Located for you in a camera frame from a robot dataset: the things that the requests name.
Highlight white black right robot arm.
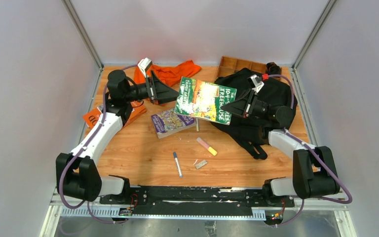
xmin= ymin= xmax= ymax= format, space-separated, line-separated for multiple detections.
xmin=221 ymin=89 xmax=341 ymax=206

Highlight purple paperback book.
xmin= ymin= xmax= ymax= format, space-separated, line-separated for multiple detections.
xmin=151 ymin=109 xmax=196 ymax=139

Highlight orange cover book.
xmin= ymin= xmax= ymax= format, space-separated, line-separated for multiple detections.
xmin=82 ymin=100 xmax=147 ymax=129

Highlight orange cloth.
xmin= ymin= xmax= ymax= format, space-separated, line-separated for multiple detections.
xmin=149 ymin=60 xmax=202 ymax=87

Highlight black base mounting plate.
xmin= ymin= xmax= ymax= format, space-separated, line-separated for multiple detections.
xmin=98 ymin=186 xmax=294 ymax=218

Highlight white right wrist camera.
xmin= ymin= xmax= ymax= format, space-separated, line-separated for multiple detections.
xmin=248 ymin=74 xmax=265 ymax=93

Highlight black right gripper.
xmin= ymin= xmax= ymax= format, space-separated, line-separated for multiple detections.
xmin=219 ymin=89 xmax=273 ymax=121

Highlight wooden compartment tray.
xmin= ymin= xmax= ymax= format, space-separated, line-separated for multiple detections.
xmin=216 ymin=56 xmax=267 ymax=78

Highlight pink yellow highlighter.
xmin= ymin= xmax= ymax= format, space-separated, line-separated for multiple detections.
xmin=196 ymin=137 xmax=218 ymax=156

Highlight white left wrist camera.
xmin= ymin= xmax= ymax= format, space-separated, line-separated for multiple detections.
xmin=137 ymin=57 xmax=152 ymax=78

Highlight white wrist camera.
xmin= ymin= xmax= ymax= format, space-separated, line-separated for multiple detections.
xmin=248 ymin=74 xmax=265 ymax=93
xmin=137 ymin=57 xmax=152 ymax=78

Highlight black student backpack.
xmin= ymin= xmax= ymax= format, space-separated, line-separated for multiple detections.
xmin=212 ymin=68 xmax=298 ymax=160

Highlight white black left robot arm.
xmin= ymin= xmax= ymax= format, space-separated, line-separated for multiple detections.
xmin=56 ymin=70 xmax=179 ymax=208

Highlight aluminium frame rail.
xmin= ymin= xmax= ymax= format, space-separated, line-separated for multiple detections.
xmin=39 ymin=186 xmax=355 ymax=237

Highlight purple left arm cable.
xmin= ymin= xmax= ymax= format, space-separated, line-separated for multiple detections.
xmin=58 ymin=64 xmax=141 ymax=236

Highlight green treehouse paperback book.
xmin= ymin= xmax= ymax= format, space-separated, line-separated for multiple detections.
xmin=174 ymin=77 xmax=237 ymax=125

